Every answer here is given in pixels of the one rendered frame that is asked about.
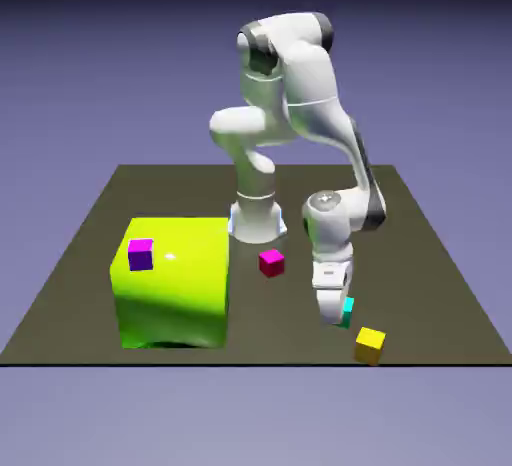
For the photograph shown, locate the small pink cube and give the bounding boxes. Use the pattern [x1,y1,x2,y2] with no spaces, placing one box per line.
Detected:
[258,248,286,278]

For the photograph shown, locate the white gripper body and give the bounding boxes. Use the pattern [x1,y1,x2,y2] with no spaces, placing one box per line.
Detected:
[316,286,350,326]

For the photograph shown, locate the small cyan cube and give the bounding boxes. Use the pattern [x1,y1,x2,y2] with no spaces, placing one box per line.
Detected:
[334,296,356,330]

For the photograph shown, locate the small purple cube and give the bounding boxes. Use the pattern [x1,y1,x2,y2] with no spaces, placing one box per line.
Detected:
[127,238,155,272]

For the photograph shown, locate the small yellow cube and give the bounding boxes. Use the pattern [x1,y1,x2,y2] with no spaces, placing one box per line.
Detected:
[353,326,387,366]

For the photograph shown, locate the large lime green box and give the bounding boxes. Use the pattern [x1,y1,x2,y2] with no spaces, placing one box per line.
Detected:
[109,216,231,350]

